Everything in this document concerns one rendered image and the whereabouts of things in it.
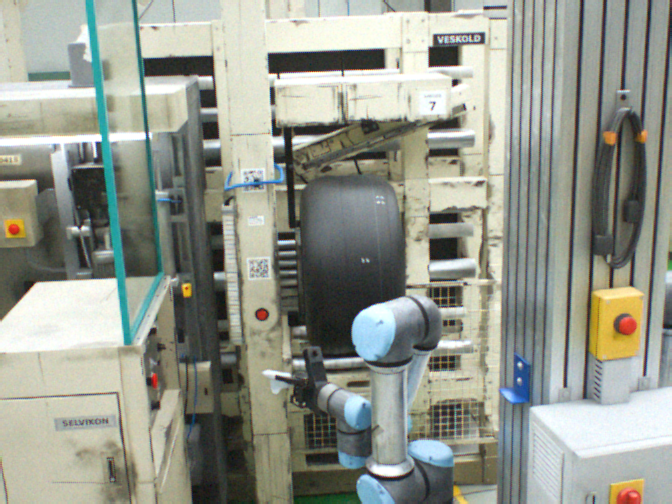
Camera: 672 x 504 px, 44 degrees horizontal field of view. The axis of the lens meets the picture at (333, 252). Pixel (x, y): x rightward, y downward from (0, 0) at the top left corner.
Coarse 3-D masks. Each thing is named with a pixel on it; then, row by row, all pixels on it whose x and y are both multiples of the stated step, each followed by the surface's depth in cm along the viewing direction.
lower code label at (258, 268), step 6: (252, 258) 268; (258, 258) 268; (264, 258) 268; (252, 264) 268; (258, 264) 268; (264, 264) 269; (270, 264) 269; (252, 270) 269; (258, 270) 269; (264, 270) 269; (270, 270) 269; (252, 276) 269; (258, 276) 270; (264, 276) 270; (270, 276) 270
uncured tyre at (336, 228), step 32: (320, 192) 261; (352, 192) 260; (384, 192) 261; (320, 224) 252; (352, 224) 252; (384, 224) 253; (320, 256) 250; (352, 256) 249; (384, 256) 250; (320, 288) 250; (352, 288) 250; (384, 288) 251; (320, 320) 255; (352, 320) 254; (352, 352) 270
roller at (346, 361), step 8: (296, 360) 271; (328, 360) 271; (336, 360) 271; (344, 360) 272; (352, 360) 272; (360, 360) 272; (296, 368) 271; (304, 368) 271; (328, 368) 272; (336, 368) 272; (344, 368) 273
